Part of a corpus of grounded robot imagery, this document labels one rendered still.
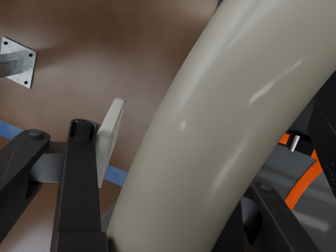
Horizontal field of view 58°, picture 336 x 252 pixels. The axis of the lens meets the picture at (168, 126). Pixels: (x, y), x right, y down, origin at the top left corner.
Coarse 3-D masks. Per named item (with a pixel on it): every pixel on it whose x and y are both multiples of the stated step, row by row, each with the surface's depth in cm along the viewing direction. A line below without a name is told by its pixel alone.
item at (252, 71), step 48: (240, 0) 6; (288, 0) 6; (192, 48) 7; (240, 48) 6; (288, 48) 6; (192, 96) 6; (240, 96) 6; (288, 96) 6; (144, 144) 7; (192, 144) 6; (240, 144) 6; (144, 192) 7; (192, 192) 7; (240, 192) 7; (144, 240) 7; (192, 240) 7
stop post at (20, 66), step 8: (8, 40) 150; (8, 48) 152; (16, 48) 151; (24, 48) 149; (0, 56) 144; (8, 56) 147; (16, 56) 150; (24, 56) 151; (32, 56) 149; (0, 64) 138; (8, 64) 143; (16, 64) 148; (24, 64) 152; (32, 64) 151; (0, 72) 141; (8, 72) 146; (16, 72) 151; (24, 72) 154; (32, 72) 153; (16, 80) 157; (24, 80) 155
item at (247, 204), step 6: (246, 192) 14; (246, 198) 14; (246, 204) 14; (252, 204) 14; (246, 210) 14; (252, 210) 14; (258, 210) 14; (246, 216) 14; (252, 216) 14; (258, 216) 14; (246, 222) 14; (252, 222) 14; (258, 222) 14; (252, 228) 14; (258, 228) 14
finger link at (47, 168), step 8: (56, 144) 14; (64, 144) 14; (48, 152) 13; (56, 152) 13; (64, 152) 13; (40, 160) 13; (48, 160) 13; (56, 160) 13; (32, 168) 13; (40, 168) 13; (48, 168) 13; (56, 168) 13; (32, 176) 13; (40, 176) 13; (48, 176) 13; (56, 176) 13
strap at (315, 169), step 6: (318, 162) 124; (312, 168) 126; (318, 168) 125; (306, 174) 127; (312, 174) 127; (318, 174) 126; (300, 180) 129; (306, 180) 128; (312, 180) 127; (294, 186) 130; (300, 186) 130; (306, 186) 129; (294, 192) 131; (300, 192) 131; (288, 198) 133; (294, 198) 132; (288, 204) 134; (294, 204) 133
